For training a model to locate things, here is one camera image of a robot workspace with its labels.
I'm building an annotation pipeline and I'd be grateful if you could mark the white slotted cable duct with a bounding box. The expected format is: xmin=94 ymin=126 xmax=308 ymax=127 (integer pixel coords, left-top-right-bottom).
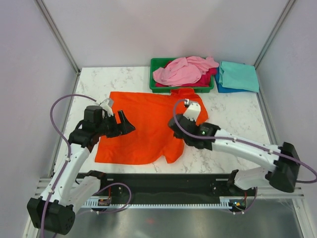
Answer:
xmin=81 ymin=196 xmax=247 ymax=209

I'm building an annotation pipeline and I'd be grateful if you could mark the orange t shirt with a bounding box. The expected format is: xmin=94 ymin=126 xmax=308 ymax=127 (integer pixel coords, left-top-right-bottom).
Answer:
xmin=95 ymin=88 xmax=209 ymax=165

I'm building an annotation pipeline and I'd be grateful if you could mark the blue folded t shirt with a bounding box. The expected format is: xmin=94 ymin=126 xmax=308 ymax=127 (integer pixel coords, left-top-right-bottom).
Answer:
xmin=214 ymin=66 xmax=258 ymax=94

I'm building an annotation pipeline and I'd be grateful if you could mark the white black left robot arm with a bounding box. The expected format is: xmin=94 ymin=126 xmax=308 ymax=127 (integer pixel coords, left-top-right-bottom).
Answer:
xmin=27 ymin=106 xmax=135 ymax=235

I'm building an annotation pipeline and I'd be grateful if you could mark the right aluminium frame post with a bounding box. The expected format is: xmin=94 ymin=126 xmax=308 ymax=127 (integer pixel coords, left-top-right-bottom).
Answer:
xmin=254 ymin=0 xmax=297 ymax=69

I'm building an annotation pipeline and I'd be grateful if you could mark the teal folded t shirt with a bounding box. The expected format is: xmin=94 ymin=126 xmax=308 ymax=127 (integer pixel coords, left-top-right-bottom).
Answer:
xmin=218 ymin=60 xmax=260 ymax=93

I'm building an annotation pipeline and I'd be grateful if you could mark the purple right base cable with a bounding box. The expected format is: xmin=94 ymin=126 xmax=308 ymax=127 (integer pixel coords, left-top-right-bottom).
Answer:
xmin=224 ymin=188 xmax=258 ymax=215

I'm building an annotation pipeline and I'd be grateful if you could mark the left aluminium frame post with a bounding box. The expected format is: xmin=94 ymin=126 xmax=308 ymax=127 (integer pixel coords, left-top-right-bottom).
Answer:
xmin=34 ymin=0 xmax=81 ymax=75

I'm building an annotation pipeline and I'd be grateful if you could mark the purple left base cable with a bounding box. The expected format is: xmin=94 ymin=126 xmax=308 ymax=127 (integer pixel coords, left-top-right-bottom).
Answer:
xmin=74 ymin=182 xmax=132 ymax=216

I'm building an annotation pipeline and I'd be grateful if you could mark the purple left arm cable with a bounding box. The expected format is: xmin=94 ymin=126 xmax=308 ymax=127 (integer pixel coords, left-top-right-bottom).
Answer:
xmin=41 ymin=94 xmax=99 ymax=238

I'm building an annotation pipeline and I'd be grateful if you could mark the pink t shirt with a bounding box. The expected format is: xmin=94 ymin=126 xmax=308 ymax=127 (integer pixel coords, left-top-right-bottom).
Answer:
xmin=153 ymin=56 xmax=219 ymax=87

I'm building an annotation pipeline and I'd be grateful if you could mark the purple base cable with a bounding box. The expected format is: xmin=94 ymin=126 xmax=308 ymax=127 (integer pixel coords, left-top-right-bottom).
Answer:
xmin=224 ymin=188 xmax=258 ymax=215
xmin=74 ymin=182 xmax=132 ymax=216

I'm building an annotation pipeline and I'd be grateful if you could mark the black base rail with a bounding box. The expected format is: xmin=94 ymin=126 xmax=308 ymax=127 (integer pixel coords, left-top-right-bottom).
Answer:
xmin=78 ymin=171 xmax=255 ymax=203

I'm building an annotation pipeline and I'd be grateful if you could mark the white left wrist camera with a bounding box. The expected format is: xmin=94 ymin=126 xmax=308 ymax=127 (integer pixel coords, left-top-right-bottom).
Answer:
xmin=99 ymin=98 xmax=114 ymax=117

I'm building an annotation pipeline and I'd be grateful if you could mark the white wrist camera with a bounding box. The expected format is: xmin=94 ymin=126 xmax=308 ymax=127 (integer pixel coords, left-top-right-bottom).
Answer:
xmin=183 ymin=99 xmax=201 ymax=122
xmin=99 ymin=98 xmax=114 ymax=117

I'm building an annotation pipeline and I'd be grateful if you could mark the aluminium frame post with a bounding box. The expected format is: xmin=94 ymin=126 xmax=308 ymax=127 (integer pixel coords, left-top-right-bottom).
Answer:
xmin=34 ymin=0 xmax=81 ymax=75
xmin=254 ymin=0 xmax=297 ymax=69

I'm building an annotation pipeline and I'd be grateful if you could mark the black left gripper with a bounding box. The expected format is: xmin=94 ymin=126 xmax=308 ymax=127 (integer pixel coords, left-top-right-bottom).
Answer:
xmin=96 ymin=110 xmax=135 ymax=138

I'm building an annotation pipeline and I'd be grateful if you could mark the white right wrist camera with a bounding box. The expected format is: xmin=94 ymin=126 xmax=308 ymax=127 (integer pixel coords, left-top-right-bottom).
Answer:
xmin=183 ymin=99 xmax=201 ymax=122

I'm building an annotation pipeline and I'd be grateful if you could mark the green plastic bin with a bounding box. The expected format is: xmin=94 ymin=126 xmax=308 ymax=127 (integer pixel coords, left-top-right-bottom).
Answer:
xmin=150 ymin=56 xmax=219 ymax=93

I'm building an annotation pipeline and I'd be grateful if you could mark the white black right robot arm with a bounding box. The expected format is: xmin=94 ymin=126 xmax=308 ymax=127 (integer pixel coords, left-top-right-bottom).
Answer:
xmin=168 ymin=114 xmax=300 ymax=195

